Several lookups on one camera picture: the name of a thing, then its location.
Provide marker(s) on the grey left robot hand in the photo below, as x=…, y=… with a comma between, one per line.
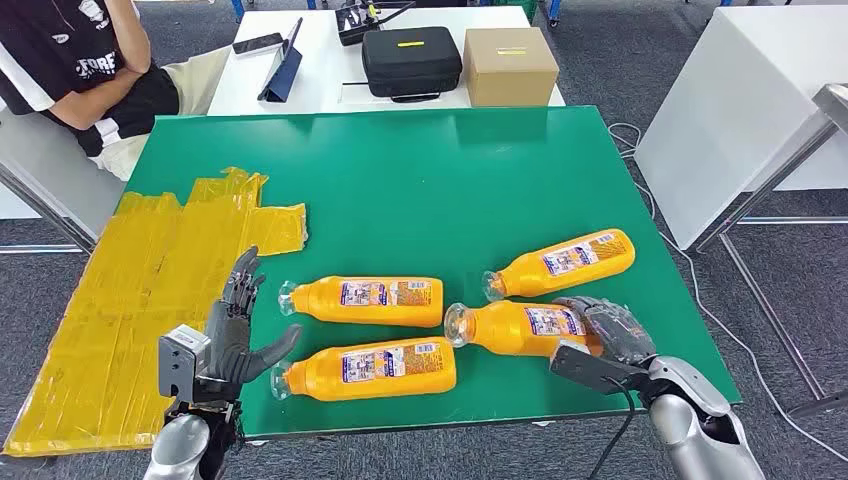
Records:
x=225, y=351

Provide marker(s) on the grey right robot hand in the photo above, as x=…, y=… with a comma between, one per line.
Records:
x=616, y=331

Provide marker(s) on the orange detergent bottle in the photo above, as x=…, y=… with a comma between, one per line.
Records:
x=503, y=328
x=563, y=265
x=318, y=381
x=318, y=301

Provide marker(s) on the smartphone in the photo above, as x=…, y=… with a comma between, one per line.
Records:
x=258, y=43

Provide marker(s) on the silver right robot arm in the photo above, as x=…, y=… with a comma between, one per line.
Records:
x=689, y=437

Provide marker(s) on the yellow taped sheet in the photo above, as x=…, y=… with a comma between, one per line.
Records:
x=132, y=298

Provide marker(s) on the green table board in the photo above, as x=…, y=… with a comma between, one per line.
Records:
x=430, y=199

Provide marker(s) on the white table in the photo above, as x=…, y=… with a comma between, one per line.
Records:
x=324, y=66
x=729, y=112

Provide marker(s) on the cardboard box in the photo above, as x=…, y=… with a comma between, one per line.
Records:
x=510, y=73

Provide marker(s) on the tablet in blue cover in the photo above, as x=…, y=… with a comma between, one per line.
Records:
x=285, y=76

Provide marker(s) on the person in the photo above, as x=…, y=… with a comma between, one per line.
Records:
x=66, y=60

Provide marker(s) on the black zip case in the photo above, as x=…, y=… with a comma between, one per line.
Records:
x=411, y=66

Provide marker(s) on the black screen device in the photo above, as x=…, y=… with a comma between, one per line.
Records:
x=354, y=23

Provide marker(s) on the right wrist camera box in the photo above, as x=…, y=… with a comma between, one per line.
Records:
x=583, y=364

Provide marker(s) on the grey metal frame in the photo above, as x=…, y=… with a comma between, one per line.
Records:
x=762, y=189

